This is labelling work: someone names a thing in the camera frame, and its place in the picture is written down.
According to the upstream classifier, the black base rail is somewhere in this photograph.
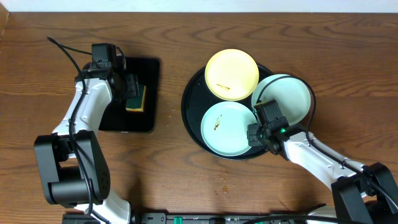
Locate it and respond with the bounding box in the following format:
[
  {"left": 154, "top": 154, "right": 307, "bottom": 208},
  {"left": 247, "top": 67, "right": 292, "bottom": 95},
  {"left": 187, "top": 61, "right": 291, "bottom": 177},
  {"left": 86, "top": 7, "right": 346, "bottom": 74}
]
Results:
[{"left": 62, "top": 212, "right": 364, "bottom": 224}]

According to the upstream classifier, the black round tray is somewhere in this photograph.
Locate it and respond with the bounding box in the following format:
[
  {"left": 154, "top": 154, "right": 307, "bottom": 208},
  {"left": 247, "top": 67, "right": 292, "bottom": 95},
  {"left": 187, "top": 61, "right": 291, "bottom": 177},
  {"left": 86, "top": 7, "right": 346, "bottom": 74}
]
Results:
[{"left": 181, "top": 67, "right": 268, "bottom": 161}]

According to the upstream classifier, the yellow plate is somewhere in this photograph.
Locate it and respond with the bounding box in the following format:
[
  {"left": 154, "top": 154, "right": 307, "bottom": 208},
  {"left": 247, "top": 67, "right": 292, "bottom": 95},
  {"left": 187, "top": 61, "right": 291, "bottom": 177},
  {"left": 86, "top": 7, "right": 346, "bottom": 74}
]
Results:
[{"left": 205, "top": 49, "right": 259, "bottom": 101}]

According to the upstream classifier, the green yellow sponge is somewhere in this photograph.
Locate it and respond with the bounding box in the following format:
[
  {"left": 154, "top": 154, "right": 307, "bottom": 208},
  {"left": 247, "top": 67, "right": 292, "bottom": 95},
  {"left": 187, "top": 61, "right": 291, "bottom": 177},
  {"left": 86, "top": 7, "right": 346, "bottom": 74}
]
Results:
[{"left": 125, "top": 84, "right": 146, "bottom": 113}]

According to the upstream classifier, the light blue plate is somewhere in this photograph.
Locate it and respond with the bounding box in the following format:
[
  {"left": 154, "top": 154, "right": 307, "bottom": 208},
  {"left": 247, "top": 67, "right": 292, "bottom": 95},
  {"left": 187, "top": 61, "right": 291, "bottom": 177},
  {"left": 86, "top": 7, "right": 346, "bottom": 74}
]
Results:
[
  {"left": 261, "top": 78, "right": 312, "bottom": 125},
  {"left": 200, "top": 101, "right": 256, "bottom": 157}
]

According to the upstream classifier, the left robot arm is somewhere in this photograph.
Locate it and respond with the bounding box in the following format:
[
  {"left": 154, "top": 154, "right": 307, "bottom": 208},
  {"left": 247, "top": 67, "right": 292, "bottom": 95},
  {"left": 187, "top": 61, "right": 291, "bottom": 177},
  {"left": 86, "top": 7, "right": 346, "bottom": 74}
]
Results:
[{"left": 34, "top": 74, "right": 140, "bottom": 223}]

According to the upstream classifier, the light blue plate front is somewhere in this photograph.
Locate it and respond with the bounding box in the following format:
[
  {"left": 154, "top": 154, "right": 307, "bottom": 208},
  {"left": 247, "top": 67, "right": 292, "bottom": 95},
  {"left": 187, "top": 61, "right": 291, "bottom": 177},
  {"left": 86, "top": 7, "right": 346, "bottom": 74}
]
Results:
[{"left": 200, "top": 101, "right": 256, "bottom": 157}]

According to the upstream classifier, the black rectangular tray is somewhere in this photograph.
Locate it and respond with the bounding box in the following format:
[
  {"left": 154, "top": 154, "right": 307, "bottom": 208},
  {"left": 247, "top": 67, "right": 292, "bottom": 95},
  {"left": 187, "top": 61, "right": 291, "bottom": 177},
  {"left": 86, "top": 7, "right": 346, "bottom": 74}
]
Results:
[{"left": 99, "top": 57, "right": 160, "bottom": 133}]

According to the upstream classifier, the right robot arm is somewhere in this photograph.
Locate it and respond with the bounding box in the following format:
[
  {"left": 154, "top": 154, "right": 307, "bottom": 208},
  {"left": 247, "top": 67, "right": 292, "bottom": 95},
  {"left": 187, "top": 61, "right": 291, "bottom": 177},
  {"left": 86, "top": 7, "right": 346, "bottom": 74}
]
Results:
[{"left": 247, "top": 124, "right": 397, "bottom": 223}]

